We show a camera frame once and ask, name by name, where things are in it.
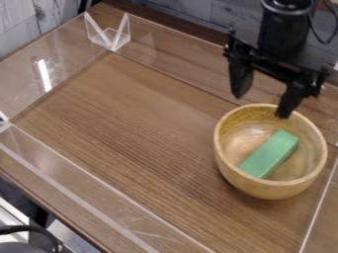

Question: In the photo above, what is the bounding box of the black metal table frame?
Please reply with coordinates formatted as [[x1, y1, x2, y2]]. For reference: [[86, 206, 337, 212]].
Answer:
[[0, 177, 75, 253]]

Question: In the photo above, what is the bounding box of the clear acrylic corner bracket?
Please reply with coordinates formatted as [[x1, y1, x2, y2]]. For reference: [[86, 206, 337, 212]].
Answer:
[[83, 13, 131, 52]]

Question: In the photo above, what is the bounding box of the green rectangular block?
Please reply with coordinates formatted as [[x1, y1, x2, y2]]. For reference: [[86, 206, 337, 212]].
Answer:
[[238, 129, 300, 179]]

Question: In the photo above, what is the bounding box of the clear acrylic tray wall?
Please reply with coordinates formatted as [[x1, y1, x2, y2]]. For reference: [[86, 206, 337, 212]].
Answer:
[[0, 112, 215, 253]]

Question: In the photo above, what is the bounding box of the brown wooden bowl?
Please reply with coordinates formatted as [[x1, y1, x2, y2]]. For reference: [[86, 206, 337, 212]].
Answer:
[[213, 104, 328, 200]]

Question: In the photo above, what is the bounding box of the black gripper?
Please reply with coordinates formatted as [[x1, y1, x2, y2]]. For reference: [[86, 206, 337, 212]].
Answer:
[[223, 0, 332, 119]]

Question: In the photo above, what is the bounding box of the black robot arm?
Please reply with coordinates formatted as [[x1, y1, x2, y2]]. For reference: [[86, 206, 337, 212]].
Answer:
[[223, 0, 337, 119]]

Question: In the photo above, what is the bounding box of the black cable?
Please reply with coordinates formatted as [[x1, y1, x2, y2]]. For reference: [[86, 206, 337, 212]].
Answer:
[[0, 225, 63, 253]]

